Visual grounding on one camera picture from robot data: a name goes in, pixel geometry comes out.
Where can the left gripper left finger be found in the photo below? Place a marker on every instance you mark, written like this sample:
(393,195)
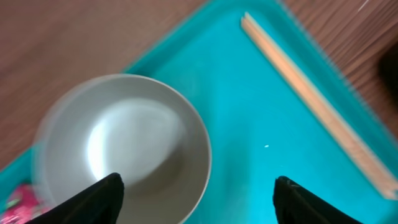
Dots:
(98,204)

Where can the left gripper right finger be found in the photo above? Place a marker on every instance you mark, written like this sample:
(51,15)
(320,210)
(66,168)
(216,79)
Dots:
(295,204)

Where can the grey metal bowl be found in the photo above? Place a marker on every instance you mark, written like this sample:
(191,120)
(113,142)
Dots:
(136,126)

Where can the red snack wrapper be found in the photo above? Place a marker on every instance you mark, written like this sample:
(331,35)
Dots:
(22,206)

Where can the teal serving tray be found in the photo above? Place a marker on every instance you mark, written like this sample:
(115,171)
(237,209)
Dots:
(259,129)

